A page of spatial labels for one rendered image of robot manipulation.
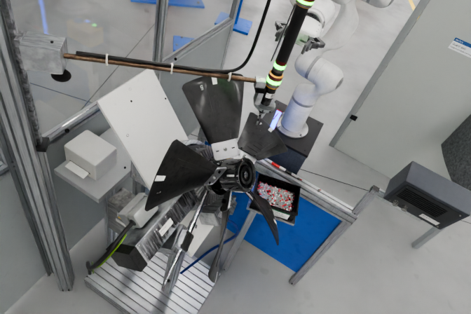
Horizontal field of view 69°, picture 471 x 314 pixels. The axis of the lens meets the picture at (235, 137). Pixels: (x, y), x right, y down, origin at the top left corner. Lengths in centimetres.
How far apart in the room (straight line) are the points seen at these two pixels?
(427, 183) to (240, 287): 132
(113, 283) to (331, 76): 159
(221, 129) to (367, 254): 192
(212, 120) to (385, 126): 219
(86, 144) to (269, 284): 146
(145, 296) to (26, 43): 154
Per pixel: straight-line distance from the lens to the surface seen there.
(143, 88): 125
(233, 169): 114
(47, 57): 99
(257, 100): 106
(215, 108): 116
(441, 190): 156
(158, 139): 127
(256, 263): 242
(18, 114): 116
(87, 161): 149
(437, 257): 322
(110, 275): 220
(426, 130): 314
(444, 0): 273
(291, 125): 179
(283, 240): 215
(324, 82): 160
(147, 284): 217
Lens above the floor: 212
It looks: 44 degrees down
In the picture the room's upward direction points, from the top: 19 degrees clockwise
